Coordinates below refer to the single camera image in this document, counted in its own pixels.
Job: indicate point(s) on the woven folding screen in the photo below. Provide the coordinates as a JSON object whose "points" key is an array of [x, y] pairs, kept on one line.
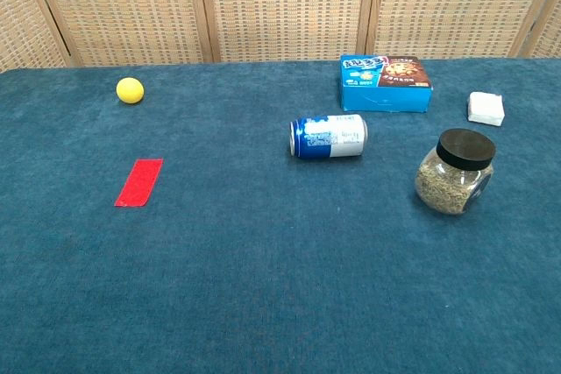
{"points": [[280, 6]]}

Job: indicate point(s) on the yellow ball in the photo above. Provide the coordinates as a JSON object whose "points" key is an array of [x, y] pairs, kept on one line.
{"points": [[129, 90]]}

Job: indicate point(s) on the blue table cloth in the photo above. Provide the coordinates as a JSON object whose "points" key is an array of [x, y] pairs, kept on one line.
{"points": [[263, 260]]}

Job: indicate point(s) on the red rectangle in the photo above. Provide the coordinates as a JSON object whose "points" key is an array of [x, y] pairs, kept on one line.
{"points": [[139, 182]]}

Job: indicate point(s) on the white tissue pack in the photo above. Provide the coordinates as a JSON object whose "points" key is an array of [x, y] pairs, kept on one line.
{"points": [[485, 107]]}

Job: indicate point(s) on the blue cookie box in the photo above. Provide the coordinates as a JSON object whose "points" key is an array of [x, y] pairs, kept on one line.
{"points": [[383, 89]]}

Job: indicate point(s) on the glass jar with black lid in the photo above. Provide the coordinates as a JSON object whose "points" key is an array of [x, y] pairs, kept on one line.
{"points": [[456, 177]]}

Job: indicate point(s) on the blue and white can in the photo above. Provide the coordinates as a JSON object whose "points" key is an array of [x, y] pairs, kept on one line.
{"points": [[328, 136]]}

